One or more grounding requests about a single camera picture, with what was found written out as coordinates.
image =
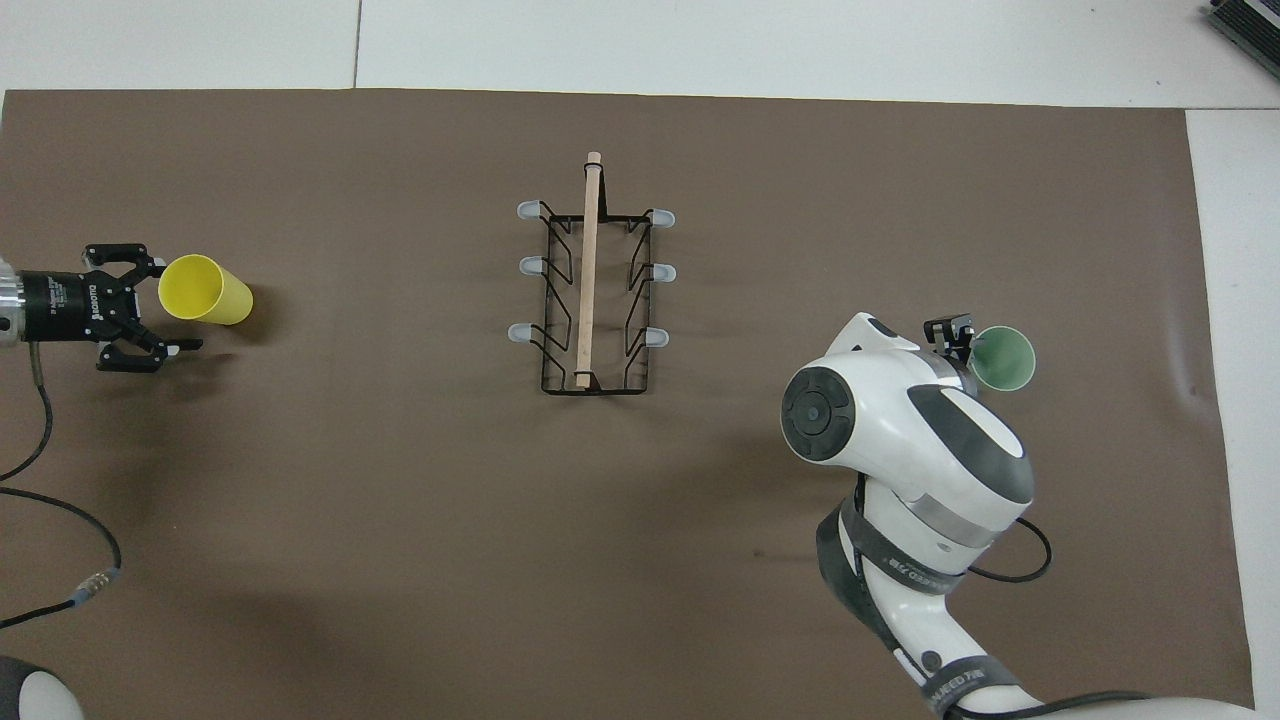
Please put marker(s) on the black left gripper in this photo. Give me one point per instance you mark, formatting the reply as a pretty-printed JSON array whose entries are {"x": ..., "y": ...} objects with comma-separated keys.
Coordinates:
[{"x": 60, "y": 308}]

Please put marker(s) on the pale green plastic cup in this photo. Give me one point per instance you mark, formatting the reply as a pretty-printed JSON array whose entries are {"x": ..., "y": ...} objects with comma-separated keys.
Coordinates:
[{"x": 1005, "y": 358}]

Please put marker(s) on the yellow plastic cup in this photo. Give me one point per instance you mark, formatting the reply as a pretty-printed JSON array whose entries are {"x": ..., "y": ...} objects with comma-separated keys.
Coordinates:
[{"x": 205, "y": 290}]

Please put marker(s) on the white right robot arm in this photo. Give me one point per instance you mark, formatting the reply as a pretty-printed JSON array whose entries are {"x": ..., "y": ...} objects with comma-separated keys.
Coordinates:
[{"x": 930, "y": 450}]

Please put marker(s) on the grey ribbed device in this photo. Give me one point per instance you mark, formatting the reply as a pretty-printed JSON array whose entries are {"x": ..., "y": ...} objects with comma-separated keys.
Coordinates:
[{"x": 1248, "y": 22}]

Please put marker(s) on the brown table mat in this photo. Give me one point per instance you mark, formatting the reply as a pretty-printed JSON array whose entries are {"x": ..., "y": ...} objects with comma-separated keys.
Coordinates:
[{"x": 500, "y": 550}]

